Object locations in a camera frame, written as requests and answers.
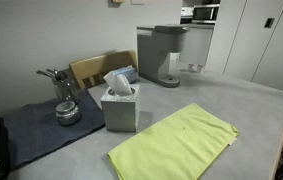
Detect round metal tin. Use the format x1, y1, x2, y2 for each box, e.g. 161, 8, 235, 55
54, 100, 82, 127

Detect blue and white pack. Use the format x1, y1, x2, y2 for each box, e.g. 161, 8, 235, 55
112, 65, 138, 84

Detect grey speckled tissue box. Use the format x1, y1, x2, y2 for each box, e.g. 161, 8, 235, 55
100, 83, 141, 133

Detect grey pod coffee maker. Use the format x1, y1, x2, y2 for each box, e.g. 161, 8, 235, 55
136, 23, 189, 89

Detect black wall panel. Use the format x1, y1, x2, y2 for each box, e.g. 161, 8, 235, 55
264, 17, 276, 29

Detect white cabinet doors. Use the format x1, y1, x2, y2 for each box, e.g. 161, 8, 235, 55
205, 0, 283, 93

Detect dark blue placemat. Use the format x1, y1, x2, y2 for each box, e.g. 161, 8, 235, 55
1, 88, 106, 171

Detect white facial tissue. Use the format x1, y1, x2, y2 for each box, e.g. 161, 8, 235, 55
103, 70, 133, 97

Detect brown wooden chair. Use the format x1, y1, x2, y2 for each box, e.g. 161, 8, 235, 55
68, 49, 139, 90

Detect metal utensil holder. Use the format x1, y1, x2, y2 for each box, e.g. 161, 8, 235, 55
35, 68, 81, 105

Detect silver microwave oven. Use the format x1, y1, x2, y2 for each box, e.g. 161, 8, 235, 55
191, 3, 221, 25

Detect yellow-green microfiber cloth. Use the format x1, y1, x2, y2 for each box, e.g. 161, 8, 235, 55
106, 102, 240, 180

